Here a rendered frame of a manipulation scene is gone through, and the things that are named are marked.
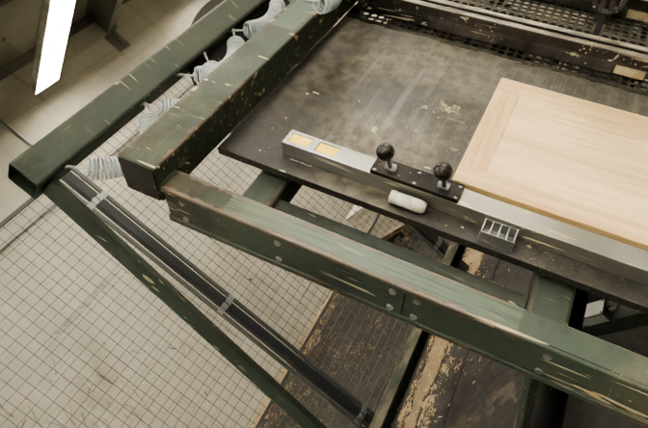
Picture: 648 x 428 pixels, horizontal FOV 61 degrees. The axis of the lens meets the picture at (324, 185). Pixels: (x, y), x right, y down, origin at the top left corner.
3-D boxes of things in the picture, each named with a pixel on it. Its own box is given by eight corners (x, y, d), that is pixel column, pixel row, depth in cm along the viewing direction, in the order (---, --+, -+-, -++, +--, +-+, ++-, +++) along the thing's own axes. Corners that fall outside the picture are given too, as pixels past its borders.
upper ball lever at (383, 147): (395, 180, 119) (390, 160, 106) (380, 174, 120) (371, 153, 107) (402, 164, 119) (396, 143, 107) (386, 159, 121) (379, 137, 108)
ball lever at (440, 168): (449, 199, 115) (448, 180, 102) (432, 193, 116) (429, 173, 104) (455, 182, 116) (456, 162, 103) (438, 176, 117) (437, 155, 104)
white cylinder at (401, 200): (387, 204, 118) (421, 217, 115) (388, 195, 116) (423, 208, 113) (391, 196, 120) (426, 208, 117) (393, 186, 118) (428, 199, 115)
